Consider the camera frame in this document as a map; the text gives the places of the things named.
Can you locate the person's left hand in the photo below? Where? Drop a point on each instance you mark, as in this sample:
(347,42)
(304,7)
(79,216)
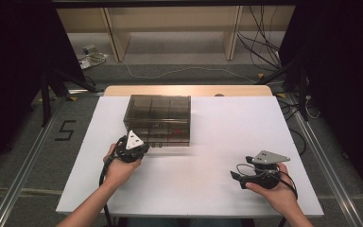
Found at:
(119,173)

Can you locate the smoky transparent drawer box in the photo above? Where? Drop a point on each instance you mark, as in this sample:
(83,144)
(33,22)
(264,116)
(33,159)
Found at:
(157,108)

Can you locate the black curtain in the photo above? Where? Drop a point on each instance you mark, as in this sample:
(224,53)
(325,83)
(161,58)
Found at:
(9,78)
(346,78)

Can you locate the aluminium floor rail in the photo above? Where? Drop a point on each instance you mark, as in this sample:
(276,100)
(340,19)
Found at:
(22,176)
(327,170)

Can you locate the wooden table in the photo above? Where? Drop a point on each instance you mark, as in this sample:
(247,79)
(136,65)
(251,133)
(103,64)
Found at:
(186,90)

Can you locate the black metal stand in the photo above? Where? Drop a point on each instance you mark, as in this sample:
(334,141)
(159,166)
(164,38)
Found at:
(302,91)
(45,101)

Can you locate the beige wooden shelf unit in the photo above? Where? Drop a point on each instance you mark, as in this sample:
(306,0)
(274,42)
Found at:
(170,19)

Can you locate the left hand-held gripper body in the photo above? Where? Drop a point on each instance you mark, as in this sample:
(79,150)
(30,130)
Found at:
(134,142)

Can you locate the person's right hand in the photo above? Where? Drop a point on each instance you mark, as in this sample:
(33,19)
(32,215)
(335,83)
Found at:
(280,195)

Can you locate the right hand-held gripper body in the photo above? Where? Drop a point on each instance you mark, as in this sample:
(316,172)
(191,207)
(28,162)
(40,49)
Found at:
(269,157)

